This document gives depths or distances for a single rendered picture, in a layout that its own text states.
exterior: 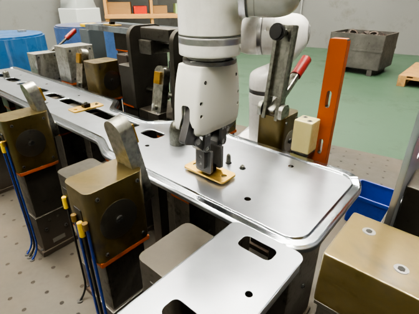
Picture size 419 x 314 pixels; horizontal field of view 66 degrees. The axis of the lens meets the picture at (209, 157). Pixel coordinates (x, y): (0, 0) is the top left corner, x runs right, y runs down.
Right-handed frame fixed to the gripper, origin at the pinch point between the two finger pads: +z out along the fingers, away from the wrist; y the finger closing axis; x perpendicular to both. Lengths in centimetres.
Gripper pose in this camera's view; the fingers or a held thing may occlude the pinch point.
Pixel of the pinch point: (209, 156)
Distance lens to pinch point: 51.3
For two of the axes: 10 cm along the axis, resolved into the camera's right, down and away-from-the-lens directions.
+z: 0.0, 8.9, 4.6
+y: -6.5, 3.5, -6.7
